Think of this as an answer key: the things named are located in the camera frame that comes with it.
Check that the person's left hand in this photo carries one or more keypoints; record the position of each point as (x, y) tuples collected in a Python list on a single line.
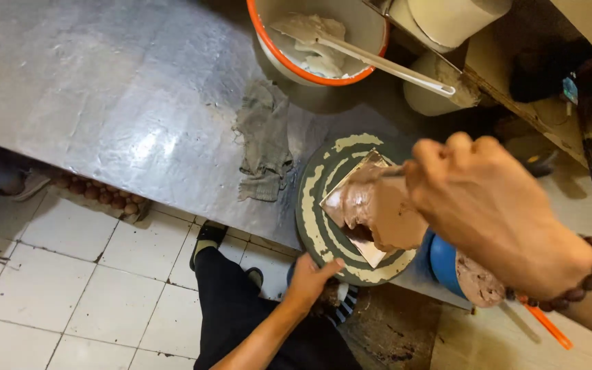
[(303, 285)]

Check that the person's right hand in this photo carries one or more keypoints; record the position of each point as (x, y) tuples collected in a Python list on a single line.
[(496, 216)]

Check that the person's right fingers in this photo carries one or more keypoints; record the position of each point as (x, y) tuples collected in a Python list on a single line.
[(455, 154)]

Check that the metal palette knife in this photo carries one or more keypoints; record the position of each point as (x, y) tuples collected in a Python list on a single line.
[(392, 170)]

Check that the green cake turntable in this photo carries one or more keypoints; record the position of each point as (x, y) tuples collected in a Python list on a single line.
[(312, 216)]

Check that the chocolate cream lump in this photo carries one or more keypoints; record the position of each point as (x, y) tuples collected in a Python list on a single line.
[(386, 216)]

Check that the wooden shelf with tools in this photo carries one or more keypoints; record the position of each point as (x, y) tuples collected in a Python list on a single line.
[(548, 113)]

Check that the blue mixing bowl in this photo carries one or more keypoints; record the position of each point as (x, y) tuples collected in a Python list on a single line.
[(442, 262)]

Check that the white plastic spatula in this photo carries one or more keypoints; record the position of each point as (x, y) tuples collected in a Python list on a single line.
[(378, 60)]

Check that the chocolate cream in bowl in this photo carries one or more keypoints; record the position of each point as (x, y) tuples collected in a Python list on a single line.
[(478, 282)]

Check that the large white paper roll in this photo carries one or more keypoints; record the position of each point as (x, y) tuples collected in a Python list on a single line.
[(450, 20)]

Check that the orange-rimmed white bowl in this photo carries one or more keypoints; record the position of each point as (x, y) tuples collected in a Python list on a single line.
[(368, 31)]

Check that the white cream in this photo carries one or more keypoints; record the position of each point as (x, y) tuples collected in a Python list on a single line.
[(321, 56)]

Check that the dirty brown board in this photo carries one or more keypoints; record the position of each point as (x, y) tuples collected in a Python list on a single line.
[(388, 329)]

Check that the striped black white cloth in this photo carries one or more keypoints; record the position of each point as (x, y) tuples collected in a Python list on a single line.
[(345, 306)]

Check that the grey cleaning cloth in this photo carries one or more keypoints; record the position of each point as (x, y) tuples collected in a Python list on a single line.
[(265, 138)]

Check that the person's black sandal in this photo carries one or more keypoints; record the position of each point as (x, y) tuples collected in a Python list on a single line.
[(255, 276), (211, 234)]

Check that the person's black trousers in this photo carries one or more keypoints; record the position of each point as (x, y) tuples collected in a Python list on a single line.
[(234, 313)]

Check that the tray of brown eggs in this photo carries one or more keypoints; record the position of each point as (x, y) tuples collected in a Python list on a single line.
[(98, 192)]

